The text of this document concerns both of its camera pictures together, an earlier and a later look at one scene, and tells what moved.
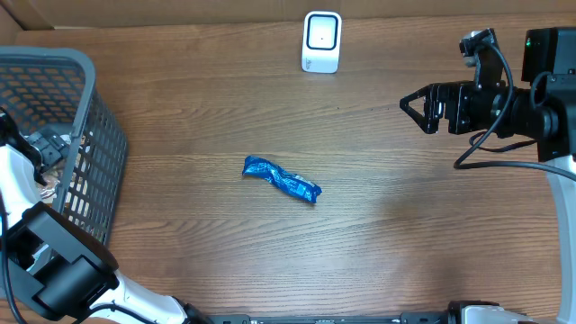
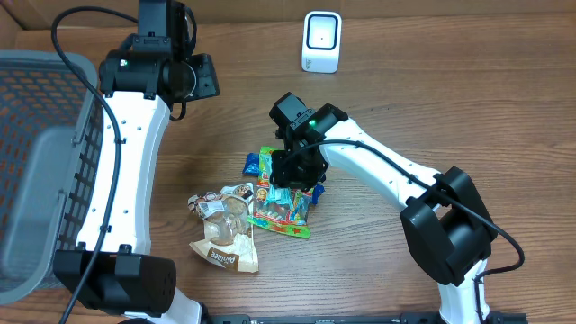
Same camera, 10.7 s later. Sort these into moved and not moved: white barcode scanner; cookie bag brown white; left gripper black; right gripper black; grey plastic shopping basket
Moved: right gripper black; cookie bag brown white; left gripper black
Not moved: grey plastic shopping basket; white barcode scanner
